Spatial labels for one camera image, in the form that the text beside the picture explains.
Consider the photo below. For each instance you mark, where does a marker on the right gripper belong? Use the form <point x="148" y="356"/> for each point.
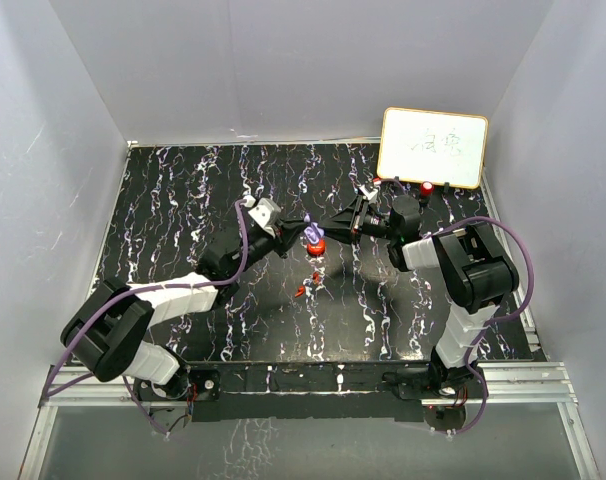
<point x="342" y="226"/>

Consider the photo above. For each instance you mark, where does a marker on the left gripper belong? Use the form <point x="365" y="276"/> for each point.
<point x="290" y="232"/>

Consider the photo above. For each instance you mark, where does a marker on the lilac earbud charging case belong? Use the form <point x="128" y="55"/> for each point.
<point x="314" y="233"/>

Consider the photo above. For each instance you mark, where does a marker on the orange earbud charging case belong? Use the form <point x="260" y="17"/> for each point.
<point x="316" y="249"/>

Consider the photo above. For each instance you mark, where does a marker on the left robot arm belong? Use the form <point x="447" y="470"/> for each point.
<point x="107" y="333"/>

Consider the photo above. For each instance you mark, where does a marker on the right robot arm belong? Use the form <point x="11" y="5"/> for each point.
<point x="477" y="272"/>

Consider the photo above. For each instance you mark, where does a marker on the yellow framed whiteboard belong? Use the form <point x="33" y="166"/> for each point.
<point x="443" y="148"/>

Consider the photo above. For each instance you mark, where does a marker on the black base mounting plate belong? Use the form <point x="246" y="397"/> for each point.
<point x="299" y="390"/>

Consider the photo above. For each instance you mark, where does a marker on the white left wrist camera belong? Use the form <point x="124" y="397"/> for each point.
<point x="265" y="213"/>

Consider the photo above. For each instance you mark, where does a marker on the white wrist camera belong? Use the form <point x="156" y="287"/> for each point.
<point x="369" y="192"/>
<point x="265" y="213"/>

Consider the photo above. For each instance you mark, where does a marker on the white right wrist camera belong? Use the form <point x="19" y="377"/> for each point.
<point x="369" y="192"/>

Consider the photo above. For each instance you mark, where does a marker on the aluminium frame rail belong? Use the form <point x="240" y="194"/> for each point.
<point x="530" y="428"/>

